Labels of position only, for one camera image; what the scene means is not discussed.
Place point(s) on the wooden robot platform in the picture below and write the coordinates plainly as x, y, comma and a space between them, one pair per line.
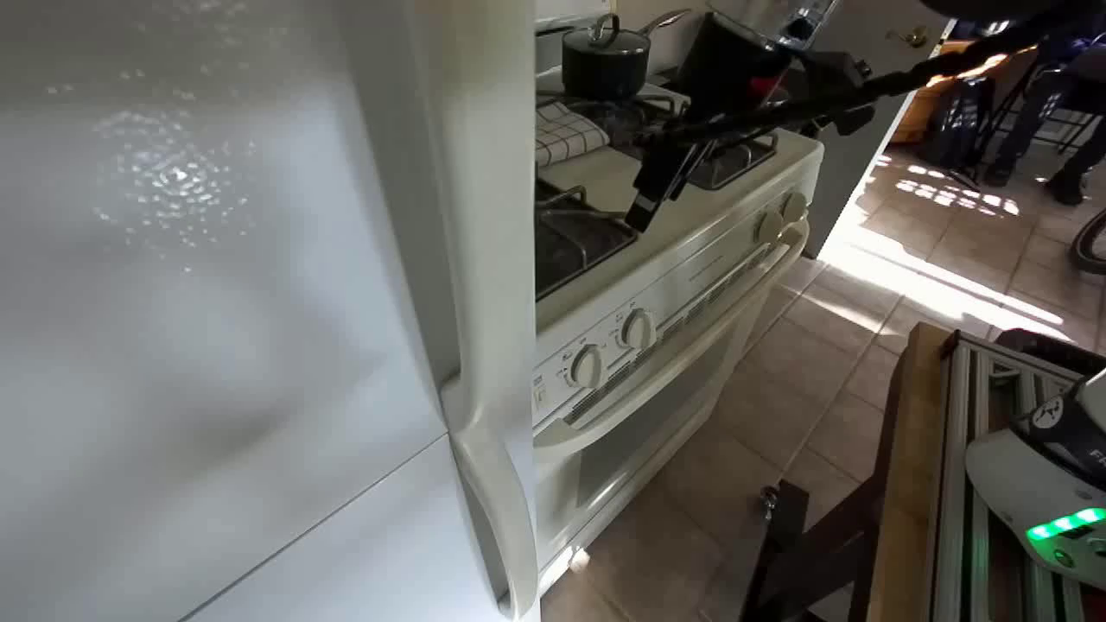
910, 495

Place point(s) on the white refrigerator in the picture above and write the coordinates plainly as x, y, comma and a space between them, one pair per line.
231, 312

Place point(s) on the black saucepan with lid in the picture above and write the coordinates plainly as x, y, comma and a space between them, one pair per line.
605, 70

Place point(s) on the checkered white hand towel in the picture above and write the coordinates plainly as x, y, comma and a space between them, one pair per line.
569, 133

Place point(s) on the brass door knob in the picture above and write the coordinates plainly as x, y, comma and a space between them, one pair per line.
918, 37

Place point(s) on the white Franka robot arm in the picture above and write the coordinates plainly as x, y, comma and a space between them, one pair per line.
1040, 479

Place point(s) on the white gas stove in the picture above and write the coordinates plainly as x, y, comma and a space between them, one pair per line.
669, 312

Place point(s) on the wooden table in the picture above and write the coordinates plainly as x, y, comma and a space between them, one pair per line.
920, 110

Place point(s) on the seated person in dark clothes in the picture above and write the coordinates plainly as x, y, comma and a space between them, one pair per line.
1078, 141

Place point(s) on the white stove knob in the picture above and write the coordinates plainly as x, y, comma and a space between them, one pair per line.
587, 366
794, 206
637, 328
769, 227

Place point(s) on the black metal frame leg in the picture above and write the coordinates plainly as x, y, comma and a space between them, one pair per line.
797, 553

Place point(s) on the small black burner grate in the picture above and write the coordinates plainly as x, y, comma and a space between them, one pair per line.
577, 235

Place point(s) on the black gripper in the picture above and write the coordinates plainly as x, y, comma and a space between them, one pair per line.
749, 70

